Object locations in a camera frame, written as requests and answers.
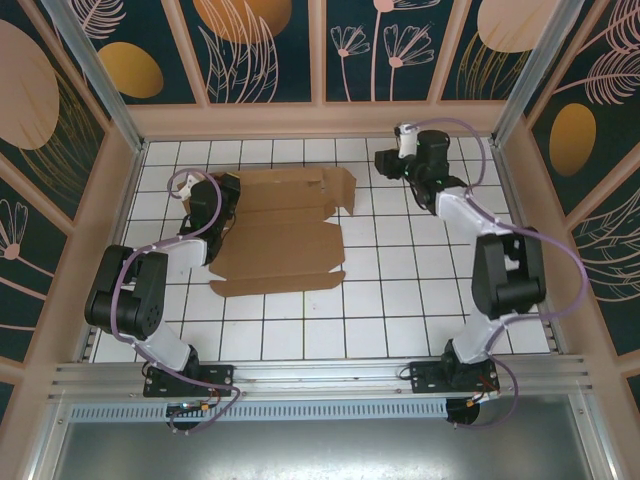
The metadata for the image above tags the perforated metal cable tray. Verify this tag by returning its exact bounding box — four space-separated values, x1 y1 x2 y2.
69 398 449 421

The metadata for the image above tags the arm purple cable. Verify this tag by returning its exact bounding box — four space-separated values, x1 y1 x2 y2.
110 168 245 435
407 117 589 431

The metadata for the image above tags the brown cardboard box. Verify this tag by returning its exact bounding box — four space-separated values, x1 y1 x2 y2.
207 167 357 299

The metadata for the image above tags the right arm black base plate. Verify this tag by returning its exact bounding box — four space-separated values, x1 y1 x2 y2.
408 359 501 396

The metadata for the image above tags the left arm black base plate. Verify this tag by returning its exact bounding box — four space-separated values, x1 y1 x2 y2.
143 363 236 399

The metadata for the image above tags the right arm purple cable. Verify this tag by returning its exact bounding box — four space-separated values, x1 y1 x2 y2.
407 117 589 431

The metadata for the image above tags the wall panel with leaf sprigs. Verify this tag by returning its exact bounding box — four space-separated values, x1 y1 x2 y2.
179 0 314 105

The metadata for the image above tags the wall panel with feather leaves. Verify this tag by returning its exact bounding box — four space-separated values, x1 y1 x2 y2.
529 0 640 216

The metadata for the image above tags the wall panel with flower outline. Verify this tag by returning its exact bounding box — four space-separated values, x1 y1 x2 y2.
0 164 71 361

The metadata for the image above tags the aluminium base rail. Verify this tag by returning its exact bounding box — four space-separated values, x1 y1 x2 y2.
47 354 596 401

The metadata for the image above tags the wall panel with large pink oval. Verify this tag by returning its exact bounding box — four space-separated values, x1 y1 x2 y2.
0 0 111 226

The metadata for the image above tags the grey metal sheet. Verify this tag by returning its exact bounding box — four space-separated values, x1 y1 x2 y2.
49 418 619 480

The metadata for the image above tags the wall panel with orange oval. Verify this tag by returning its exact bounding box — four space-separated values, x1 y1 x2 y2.
82 0 201 106

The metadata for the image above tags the wall panel with pink flowers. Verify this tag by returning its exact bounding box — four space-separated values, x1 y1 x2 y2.
324 0 436 104

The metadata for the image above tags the aluminium side rail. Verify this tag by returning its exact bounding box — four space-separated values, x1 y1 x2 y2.
74 144 147 362
491 142 567 354

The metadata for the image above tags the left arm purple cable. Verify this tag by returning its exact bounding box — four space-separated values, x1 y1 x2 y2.
110 168 245 435

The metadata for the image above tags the wall panel with fern outlines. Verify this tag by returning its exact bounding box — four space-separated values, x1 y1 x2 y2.
569 187 640 359

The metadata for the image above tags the aluminium frame post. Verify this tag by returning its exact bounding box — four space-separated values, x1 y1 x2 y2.
489 0 596 149
42 0 146 154

